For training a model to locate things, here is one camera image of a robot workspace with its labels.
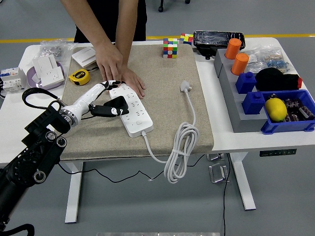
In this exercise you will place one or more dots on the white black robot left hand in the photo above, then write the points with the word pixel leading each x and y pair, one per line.
pixel 86 98

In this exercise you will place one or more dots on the person's left hand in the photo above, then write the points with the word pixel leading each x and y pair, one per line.
pixel 135 84

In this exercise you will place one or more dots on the person's right hand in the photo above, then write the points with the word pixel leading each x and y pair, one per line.
pixel 110 62

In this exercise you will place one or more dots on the black power adapter plug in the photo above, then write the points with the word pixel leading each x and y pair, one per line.
pixel 118 102

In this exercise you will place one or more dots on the white power strip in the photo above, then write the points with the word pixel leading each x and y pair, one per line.
pixel 137 123

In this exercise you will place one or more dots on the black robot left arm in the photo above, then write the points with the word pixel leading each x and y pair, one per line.
pixel 32 159

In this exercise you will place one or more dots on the person's left forearm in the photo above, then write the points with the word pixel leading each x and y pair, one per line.
pixel 126 29

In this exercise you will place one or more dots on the person's right forearm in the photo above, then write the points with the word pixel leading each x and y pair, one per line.
pixel 86 24

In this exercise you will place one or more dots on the yellow tape measure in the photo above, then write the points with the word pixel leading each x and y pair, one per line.
pixel 79 76

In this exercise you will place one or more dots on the grey-brown fabric mat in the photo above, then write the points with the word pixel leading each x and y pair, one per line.
pixel 160 110

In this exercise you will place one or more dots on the person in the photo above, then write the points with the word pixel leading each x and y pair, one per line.
pixel 110 19

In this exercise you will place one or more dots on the large multicolour puzzle cube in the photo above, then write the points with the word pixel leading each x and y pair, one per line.
pixel 170 48

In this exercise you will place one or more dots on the purple bowl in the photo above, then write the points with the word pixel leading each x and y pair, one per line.
pixel 32 82

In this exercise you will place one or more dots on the clear bag of screws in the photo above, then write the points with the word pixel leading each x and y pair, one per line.
pixel 53 49

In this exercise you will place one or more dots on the small multicolour puzzle cube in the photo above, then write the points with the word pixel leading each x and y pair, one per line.
pixel 186 38

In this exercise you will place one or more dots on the black chair base casters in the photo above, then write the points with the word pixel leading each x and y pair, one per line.
pixel 161 9

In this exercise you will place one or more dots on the white circuit breaker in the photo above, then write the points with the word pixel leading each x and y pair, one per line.
pixel 12 79

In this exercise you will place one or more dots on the black box in plastic wrap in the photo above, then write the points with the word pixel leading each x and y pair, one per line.
pixel 211 39

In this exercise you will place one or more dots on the grey stepped block holder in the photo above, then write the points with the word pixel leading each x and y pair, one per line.
pixel 231 98

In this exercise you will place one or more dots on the white table leg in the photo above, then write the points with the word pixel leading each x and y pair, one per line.
pixel 242 182
pixel 73 196

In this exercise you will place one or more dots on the orange cylinder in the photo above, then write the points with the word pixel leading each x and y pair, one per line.
pixel 233 49
pixel 240 65

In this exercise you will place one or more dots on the blue block with knob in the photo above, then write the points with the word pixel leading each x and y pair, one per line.
pixel 246 83
pixel 253 104

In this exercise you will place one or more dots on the clear bag of components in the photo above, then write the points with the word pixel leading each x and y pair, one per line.
pixel 270 59

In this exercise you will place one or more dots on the black cloth with red end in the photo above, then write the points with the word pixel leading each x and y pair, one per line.
pixel 273 79

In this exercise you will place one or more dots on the yellow lemon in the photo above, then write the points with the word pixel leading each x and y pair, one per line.
pixel 275 109

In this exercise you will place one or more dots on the blue plastic bin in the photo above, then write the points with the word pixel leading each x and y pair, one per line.
pixel 283 126

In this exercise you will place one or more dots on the black table control panel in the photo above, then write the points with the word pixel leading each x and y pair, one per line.
pixel 278 152

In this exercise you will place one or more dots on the dark capacitors pile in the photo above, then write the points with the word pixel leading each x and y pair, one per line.
pixel 296 109

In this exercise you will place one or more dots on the white wall switch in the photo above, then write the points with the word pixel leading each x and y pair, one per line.
pixel 82 55

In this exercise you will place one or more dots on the white wall socket panel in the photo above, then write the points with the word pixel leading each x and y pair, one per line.
pixel 50 77

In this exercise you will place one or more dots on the white switch panel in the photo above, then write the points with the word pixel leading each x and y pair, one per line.
pixel 45 62

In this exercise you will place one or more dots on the small silver metal bracket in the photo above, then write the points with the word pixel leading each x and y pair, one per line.
pixel 215 157

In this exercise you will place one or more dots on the large silver metal bracket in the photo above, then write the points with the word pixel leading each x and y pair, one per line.
pixel 217 173

